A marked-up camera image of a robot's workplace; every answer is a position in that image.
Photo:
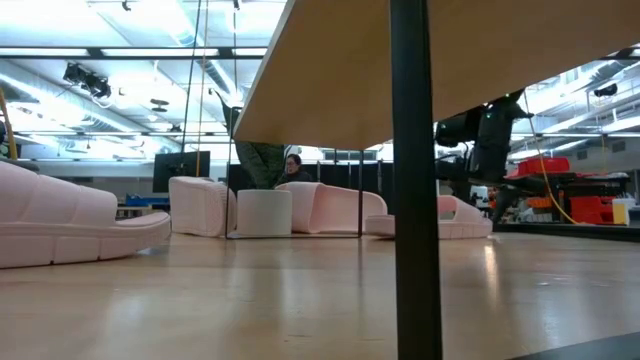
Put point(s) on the green leafy plant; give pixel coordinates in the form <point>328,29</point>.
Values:
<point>260,167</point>

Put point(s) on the person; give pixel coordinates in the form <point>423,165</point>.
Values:
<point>294,162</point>

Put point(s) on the white round plant pot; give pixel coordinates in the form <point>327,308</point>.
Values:
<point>264,212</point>

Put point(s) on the rack with red bins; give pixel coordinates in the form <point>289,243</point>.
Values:
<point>590,205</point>

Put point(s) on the large black display screen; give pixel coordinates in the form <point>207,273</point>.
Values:
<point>175,172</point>

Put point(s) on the wooden shelf with black frame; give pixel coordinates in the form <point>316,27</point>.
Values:
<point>350,75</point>

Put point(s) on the yellow container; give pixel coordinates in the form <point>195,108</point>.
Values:
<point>620,212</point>

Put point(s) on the blue background bench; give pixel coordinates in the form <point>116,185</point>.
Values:
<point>145,200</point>

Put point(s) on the black ceiling projector cluster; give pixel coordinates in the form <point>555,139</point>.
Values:
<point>87,81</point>

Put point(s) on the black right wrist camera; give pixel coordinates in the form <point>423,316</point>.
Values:
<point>457,127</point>

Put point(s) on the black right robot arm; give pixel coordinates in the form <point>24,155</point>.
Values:
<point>502,125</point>

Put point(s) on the pink rubber slide sandal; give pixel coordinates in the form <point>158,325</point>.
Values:
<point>200,205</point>
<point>75,235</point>
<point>465,222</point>
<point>330,210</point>

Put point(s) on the black ceiling spotlight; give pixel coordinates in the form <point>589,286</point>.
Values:
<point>606,90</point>

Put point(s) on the black aluminium table frame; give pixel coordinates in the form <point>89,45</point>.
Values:
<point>575,232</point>

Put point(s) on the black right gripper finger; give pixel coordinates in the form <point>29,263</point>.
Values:
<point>504,205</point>

